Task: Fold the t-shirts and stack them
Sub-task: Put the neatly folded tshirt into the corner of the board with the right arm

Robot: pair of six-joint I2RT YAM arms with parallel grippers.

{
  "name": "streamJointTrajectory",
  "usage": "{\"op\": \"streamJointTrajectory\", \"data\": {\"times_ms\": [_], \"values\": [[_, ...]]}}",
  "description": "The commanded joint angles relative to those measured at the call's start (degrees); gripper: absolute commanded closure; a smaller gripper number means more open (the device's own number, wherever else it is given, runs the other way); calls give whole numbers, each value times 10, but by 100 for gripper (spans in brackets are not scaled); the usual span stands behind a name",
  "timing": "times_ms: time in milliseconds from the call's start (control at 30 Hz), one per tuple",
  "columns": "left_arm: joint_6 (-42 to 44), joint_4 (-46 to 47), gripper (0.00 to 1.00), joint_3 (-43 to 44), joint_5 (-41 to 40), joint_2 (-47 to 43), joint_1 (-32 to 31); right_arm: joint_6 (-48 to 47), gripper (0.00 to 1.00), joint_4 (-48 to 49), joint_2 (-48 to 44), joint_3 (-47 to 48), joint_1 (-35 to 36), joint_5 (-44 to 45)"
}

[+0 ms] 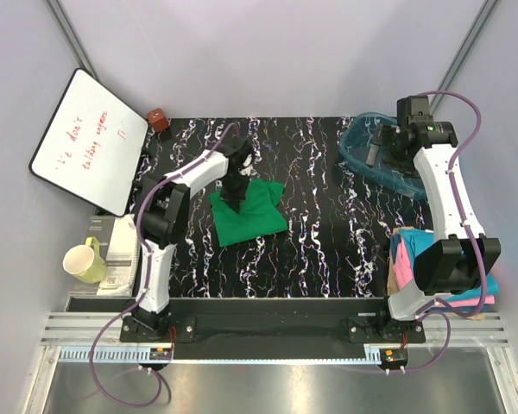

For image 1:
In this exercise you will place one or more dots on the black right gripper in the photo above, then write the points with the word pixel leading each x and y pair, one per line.
pixel 384 136

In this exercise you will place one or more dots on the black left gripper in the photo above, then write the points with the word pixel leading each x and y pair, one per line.
pixel 235 199

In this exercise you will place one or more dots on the green t-shirt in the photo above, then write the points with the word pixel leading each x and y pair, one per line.
pixel 258 215

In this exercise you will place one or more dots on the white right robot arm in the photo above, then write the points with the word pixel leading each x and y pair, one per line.
pixel 452 212

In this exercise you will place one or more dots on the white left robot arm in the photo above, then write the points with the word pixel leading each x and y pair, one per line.
pixel 162 217

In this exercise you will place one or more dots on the small red-brown box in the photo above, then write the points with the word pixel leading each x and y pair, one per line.
pixel 158 120

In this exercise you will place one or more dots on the folded blue t-shirt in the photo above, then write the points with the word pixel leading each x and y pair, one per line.
pixel 444 270

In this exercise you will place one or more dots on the spiral bound manual booklet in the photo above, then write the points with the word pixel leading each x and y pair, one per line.
pixel 120 249

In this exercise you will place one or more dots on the folded pink t-shirt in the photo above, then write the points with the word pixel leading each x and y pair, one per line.
pixel 404 274

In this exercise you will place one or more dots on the folded tan t-shirt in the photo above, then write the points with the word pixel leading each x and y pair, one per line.
pixel 393 276

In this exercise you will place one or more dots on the white whiteboard with red writing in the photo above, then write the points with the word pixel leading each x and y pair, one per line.
pixel 92 145

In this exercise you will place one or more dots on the yellow-green mug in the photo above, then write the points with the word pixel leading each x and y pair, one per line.
pixel 85 263

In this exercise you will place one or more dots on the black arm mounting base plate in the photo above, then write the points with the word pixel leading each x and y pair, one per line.
pixel 233 350

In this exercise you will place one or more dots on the aluminium frame rail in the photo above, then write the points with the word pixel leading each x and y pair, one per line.
pixel 82 328

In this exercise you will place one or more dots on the white slotted cable duct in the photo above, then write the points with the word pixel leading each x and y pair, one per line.
pixel 112 354

